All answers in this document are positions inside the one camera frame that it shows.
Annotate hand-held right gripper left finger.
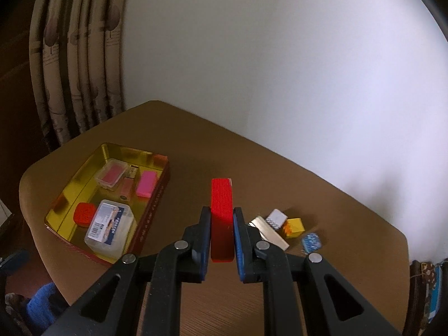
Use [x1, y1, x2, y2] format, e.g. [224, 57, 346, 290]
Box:
[42, 206, 212, 336]

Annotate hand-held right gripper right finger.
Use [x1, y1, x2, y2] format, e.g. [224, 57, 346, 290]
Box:
[233, 207, 401, 336]

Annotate silver rectangular box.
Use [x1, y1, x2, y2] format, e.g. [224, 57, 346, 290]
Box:
[249, 216, 290, 251]

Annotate red rectangular box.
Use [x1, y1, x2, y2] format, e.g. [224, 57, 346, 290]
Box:
[210, 178, 236, 264]

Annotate white box black chevrons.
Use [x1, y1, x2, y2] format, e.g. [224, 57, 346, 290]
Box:
[266, 209, 288, 231]

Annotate yellow small box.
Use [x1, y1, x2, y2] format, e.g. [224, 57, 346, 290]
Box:
[283, 218, 305, 239]

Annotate blue patterned small tin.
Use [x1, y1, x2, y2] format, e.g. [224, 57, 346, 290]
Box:
[301, 233, 323, 253]

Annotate pink rectangular box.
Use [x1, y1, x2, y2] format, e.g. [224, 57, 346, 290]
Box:
[135, 170, 158, 198]

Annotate pink lipstick tube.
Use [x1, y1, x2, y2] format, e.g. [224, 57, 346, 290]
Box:
[119, 164, 139, 202]

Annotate clear plastic box blue label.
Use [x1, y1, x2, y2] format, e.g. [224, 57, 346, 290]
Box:
[84, 199, 137, 256]

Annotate clear box pink contents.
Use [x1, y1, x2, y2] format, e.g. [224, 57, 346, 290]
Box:
[94, 158, 127, 191]

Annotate red square case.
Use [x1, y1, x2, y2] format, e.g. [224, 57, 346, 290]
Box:
[73, 202, 97, 225]

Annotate red tin box gold inside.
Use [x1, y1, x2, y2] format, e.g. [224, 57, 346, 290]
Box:
[44, 142, 171, 265]

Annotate blue chair seat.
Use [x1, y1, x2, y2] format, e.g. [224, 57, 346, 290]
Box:
[26, 282, 69, 333]

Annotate dark wooden cabinet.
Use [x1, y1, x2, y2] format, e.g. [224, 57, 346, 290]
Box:
[409, 258, 448, 336]

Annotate brown floral cloth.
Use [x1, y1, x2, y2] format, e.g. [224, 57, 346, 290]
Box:
[420, 261, 448, 323]

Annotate blue cardboard box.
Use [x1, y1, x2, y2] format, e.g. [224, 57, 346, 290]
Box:
[429, 266, 444, 323]

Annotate beige leaf print curtain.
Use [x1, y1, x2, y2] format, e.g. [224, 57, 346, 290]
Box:
[30, 0, 132, 148]

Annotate brown wooden door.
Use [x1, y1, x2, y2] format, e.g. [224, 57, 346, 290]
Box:
[0, 0, 53, 218]

